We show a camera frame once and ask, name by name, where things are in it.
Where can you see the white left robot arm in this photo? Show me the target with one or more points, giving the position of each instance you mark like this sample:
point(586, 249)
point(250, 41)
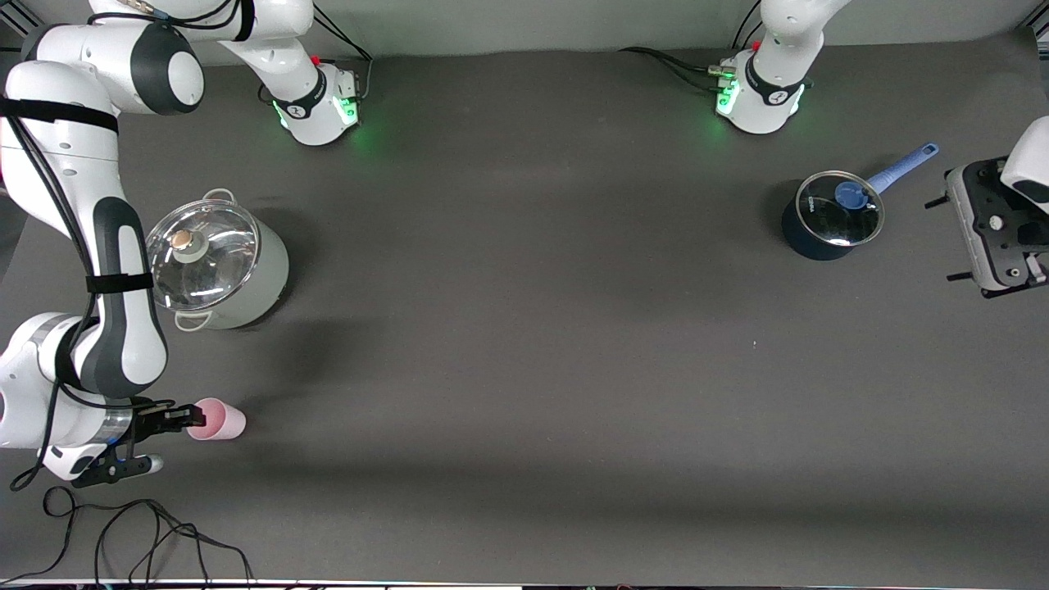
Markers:
point(766, 90)

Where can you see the glass lid with grey knob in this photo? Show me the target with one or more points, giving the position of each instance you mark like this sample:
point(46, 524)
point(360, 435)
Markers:
point(217, 266)

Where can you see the pink plastic cup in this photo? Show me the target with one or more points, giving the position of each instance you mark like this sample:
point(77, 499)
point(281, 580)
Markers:
point(220, 420)

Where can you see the pale grey stock pot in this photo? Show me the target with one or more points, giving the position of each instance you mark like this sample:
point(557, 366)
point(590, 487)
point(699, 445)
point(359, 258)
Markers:
point(262, 279)

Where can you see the glass lid with blue knob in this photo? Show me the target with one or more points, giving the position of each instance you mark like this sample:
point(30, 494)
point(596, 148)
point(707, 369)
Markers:
point(828, 225)

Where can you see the dark blue saucepan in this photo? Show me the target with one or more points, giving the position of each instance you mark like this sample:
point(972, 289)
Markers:
point(807, 246)

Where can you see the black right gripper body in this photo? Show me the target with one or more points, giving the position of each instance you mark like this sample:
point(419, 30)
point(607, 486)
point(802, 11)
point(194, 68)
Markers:
point(151, 419)

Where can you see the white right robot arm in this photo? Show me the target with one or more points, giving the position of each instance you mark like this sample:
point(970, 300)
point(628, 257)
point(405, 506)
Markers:
point(131, 344)

